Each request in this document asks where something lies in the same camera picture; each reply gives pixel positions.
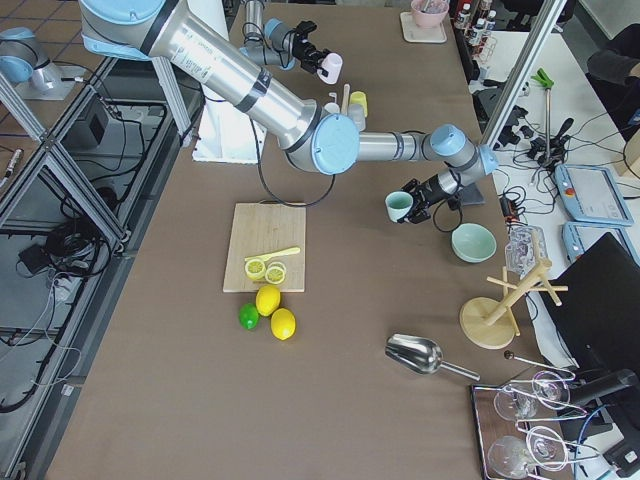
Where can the wooden cup tree stand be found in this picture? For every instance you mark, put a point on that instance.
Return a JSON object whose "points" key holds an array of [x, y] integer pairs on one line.
{"points": [[490, 323]]}

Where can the yellow plastic cup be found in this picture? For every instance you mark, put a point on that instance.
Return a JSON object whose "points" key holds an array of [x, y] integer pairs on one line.
{"points": [[359, 98]]}

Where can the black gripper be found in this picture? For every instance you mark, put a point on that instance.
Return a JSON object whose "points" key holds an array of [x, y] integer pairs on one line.
{"points": [[428, 192], [304, 50]]}

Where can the long reacher grabber tool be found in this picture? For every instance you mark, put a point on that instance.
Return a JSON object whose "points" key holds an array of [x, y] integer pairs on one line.
{"points": [[547, 83]]}

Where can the grey plastic cup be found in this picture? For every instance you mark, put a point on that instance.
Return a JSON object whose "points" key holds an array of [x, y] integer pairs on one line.
{"points": [[356, 113]]}

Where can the wooden cutting board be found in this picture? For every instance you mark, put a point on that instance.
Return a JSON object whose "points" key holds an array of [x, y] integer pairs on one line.
{"points": [[261, 228]]}

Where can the aluminium frame post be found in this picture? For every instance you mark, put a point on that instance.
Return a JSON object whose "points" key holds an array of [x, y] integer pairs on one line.
{"points": [[542, 27]]}

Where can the steel ice scoop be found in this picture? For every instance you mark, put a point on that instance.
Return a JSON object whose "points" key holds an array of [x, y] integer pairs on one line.
{"points": [[422, 355]]}

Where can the green ceramic bowl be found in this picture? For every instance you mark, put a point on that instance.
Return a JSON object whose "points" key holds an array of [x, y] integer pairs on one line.
{"points": [[473, 243]]}

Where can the blue teach pendant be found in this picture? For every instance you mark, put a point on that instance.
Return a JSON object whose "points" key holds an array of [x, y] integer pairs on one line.
{"points": [[590, 194], [578, 237]]}

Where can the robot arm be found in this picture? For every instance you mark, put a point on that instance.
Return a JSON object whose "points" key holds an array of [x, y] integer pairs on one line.
{"points": [[313, 139], [277, 44]]}

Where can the lemon slice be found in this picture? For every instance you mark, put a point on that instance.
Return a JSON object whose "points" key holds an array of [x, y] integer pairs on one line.
{"points": [[275, 273], [255, 269]]}

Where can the green lime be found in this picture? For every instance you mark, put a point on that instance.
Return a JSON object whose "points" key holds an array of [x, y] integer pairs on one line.
{"points": [[249, 316]]}

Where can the green plastic cup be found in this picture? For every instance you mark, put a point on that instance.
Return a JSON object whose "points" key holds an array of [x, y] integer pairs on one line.
{"points": [[398, 205]]}

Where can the pink plastic cup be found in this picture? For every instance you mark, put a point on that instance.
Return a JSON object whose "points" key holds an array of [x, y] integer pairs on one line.
{"points": [[333, 63]]}

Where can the cream plastic tray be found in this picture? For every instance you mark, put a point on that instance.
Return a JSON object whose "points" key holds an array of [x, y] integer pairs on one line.
{"points": [[414, 33]]}

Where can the white plastic cup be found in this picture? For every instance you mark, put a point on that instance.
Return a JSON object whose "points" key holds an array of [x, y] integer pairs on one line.
{"points": [[332, 108]]}

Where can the whole yellow lemon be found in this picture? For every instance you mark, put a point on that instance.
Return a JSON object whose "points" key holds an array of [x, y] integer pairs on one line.
{"points": [[283, 324], [268, 299]]}

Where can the pink bowl of ice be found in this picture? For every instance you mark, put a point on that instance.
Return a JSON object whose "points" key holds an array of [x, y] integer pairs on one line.
{"points": [[429, 14]]}

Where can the yellow plastic knife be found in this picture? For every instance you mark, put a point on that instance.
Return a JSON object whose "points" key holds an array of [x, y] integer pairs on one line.
{"points": [[275, 254]]}

